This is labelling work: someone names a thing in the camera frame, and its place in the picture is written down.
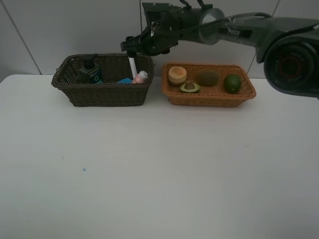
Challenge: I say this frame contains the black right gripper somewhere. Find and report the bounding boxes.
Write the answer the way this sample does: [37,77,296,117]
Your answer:
[120,13,182,58]

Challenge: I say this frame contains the white marker pink caps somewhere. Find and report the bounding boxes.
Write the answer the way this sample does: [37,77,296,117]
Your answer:
[128,57,137,79]

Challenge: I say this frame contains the pink lotion bottle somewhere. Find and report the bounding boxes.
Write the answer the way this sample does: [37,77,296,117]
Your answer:
[132,71,148,84]

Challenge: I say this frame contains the blue whiteboard eraser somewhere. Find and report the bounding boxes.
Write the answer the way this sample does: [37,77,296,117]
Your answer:
[117,78,132,84]

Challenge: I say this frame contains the orange round bread bun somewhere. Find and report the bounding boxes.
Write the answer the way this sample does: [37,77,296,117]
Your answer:
[168,66,187,86]

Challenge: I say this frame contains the dark green pump bottle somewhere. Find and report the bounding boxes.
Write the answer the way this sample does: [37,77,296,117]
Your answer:
[79,54,104,84]

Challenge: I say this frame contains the halved avocado with pit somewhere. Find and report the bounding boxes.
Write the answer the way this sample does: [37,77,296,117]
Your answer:
[180,82,200,94]

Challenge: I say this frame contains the brown kiwi fruit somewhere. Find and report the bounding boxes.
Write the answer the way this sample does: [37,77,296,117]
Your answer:
[198,70,219,86]

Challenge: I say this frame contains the green lime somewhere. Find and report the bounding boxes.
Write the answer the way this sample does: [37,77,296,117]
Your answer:
[223,74,241,94]

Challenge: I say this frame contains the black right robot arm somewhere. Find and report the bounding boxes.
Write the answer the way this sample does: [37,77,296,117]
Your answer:
[121,3,319,98]

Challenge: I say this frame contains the dark brown wicker basket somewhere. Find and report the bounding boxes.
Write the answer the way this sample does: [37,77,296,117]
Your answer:
[51,53,154,107]

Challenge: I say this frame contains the orange wicker basket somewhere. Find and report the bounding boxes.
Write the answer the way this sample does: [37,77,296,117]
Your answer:
[161,62,256,108]

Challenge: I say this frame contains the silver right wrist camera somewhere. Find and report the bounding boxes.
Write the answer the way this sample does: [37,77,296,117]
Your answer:
[142,2,174,25]

